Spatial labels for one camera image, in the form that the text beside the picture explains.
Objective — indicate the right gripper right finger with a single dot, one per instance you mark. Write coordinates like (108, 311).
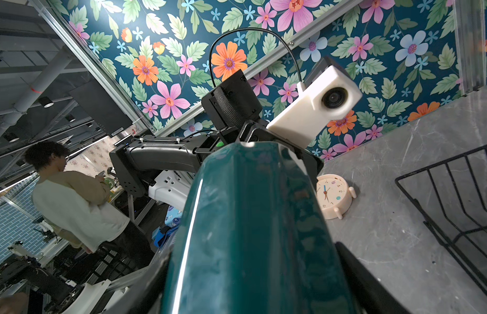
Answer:
(367, 290)

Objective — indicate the person in white shirt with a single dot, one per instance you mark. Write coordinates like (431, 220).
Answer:
(76, 206)

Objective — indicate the dark green mug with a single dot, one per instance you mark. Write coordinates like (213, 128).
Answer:
(275, 266)

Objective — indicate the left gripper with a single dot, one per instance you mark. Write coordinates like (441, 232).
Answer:
(255, 132)

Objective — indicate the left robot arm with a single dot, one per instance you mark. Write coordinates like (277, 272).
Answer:
(244, 171)

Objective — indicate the pink alarm clock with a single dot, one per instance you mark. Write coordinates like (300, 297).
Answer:
(334, 196)

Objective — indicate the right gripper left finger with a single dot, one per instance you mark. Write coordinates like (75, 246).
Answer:
(154, 290)

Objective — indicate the black wire dish rack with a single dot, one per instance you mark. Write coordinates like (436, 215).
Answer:
(451, 196)

